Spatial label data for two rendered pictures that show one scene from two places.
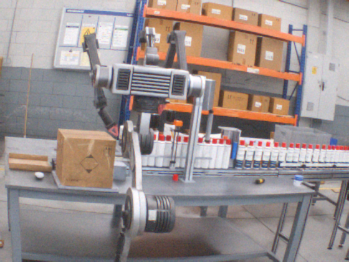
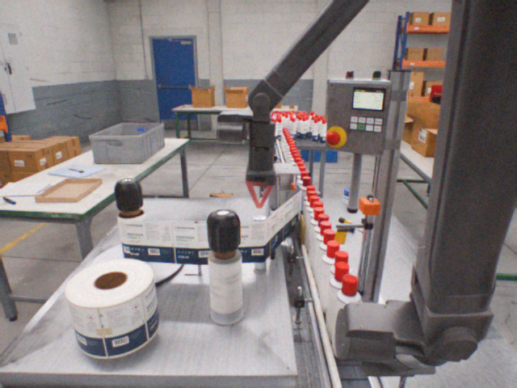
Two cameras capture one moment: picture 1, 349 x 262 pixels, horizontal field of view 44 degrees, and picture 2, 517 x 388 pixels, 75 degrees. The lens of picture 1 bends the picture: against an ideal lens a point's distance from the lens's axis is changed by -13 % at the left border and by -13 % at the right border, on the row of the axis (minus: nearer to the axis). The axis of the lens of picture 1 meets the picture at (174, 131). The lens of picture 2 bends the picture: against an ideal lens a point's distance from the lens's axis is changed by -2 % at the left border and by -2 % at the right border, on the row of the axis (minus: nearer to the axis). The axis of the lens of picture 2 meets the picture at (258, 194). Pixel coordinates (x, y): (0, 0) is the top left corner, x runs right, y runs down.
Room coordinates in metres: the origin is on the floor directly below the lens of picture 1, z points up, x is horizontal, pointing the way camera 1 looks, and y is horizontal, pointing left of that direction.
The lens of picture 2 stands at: (3.03, 0.82, 1.51)
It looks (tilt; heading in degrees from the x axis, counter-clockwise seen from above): 20 degrees down; 292
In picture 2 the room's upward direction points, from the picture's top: straight up
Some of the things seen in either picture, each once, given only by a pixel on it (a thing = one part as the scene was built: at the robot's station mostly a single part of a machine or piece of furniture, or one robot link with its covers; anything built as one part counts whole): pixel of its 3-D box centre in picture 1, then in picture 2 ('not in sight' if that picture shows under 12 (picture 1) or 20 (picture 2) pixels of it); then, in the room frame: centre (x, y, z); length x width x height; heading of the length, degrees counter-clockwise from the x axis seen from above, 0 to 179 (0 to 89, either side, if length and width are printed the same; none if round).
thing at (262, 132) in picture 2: not in sight; (259, 132); (3.31, 0.11, 1.37); 0.07 x 0.06 x 0.07; 16
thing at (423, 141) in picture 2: not in sight; (435, 132); (2.70, -2.55, 0.97); 0.45 x 0.38 x 0.37; 19
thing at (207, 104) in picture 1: (204, 93); (362, 115); (3.12, -0.16, 1.38); 0.17 x 0.10 x 0.19; 167
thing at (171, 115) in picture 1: (169, 128); (132, 221); (3.78, 0.04, 1.04); 0.09 x 0.09 x 0.29
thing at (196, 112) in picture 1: (194, 128); (382, 199); (3.04, -0.12, 1.16); 0.04 x 0.04 x 0.67; 22
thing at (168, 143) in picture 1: (166, 151); (330, 277); (3.14, 0.03, 0.98); 0.05 x 0.05 x 0.20
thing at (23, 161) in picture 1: (28, 161); not in sight; (2.79, 0.90, 0.85); 0.30 x 0.26 x 0.04; 112
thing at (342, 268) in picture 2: (151, 150); (338, 302); (3.10, 0.13, 0.98); 0.05 x 0.05 x 0.20
